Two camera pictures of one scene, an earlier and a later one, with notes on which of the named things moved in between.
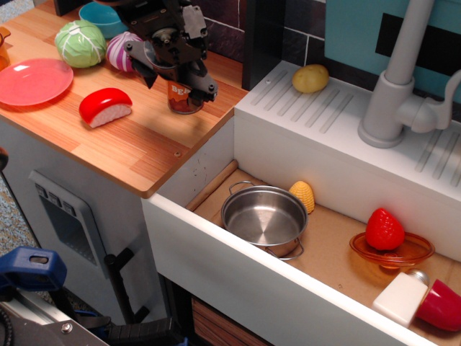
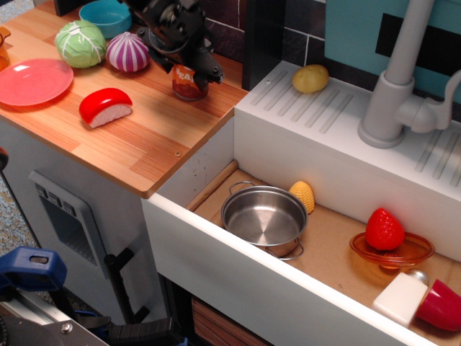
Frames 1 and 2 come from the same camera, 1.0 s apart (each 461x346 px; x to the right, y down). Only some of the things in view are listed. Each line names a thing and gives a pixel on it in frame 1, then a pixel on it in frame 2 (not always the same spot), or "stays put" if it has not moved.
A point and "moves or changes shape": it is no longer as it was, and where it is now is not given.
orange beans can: [179, 101] moves or changes shape
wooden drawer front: [211, 328] stays put
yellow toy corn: [304, 191] stays put
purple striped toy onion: [117, 55] stays put
